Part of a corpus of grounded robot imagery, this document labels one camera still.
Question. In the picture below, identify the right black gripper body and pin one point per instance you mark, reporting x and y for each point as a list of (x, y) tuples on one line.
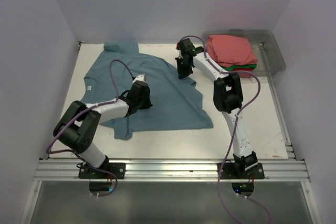
[(184, 69)]

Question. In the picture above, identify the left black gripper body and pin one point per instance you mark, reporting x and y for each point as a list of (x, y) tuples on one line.
[(144, 102)]

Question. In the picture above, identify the blue t-shirt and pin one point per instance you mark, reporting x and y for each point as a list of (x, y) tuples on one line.
[(177, 105)]

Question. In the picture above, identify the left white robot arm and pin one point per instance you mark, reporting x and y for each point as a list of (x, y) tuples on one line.
[(77, 127)]

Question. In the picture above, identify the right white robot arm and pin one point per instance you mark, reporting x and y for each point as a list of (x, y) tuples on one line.
[(228, 99)]

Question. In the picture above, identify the folded pink t-shirt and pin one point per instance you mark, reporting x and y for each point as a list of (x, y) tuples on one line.
[(227, 50)]

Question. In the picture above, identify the folded red t-shirt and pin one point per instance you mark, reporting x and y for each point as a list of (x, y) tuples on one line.
[(244, 72)]

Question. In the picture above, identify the folded green t-shirt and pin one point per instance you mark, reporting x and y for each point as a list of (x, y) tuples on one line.
[(248, 67)]

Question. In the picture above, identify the clear plastic bin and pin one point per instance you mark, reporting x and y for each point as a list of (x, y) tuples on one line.
[(264, 46)]

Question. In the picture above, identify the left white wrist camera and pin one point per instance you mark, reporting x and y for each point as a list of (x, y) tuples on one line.
[(141, 77)]

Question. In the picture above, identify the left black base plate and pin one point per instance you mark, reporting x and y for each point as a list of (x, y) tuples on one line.
[(87, 172)]

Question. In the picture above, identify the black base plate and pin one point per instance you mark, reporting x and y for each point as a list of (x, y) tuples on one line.
[(229, 172), (87, 172)]

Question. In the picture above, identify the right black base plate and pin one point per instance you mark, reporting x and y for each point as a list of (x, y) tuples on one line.
[(229, 172)]

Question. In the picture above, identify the aluminium mounting rail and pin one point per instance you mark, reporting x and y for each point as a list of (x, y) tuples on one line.
[(174, 170)]

